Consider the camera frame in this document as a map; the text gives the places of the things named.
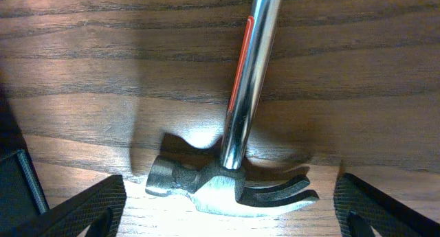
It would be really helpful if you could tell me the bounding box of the dark green open box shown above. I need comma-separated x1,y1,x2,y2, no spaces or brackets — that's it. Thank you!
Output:
1,149,50,232

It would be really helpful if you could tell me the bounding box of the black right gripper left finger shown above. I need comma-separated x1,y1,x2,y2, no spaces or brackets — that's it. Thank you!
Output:
1,174,127,237

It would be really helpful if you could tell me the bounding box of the steel claw hammer black grip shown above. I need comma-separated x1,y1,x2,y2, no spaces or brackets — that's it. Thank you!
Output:
145,0,319,218

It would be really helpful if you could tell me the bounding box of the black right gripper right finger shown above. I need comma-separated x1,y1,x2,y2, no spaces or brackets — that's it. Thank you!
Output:
333,173,439,237

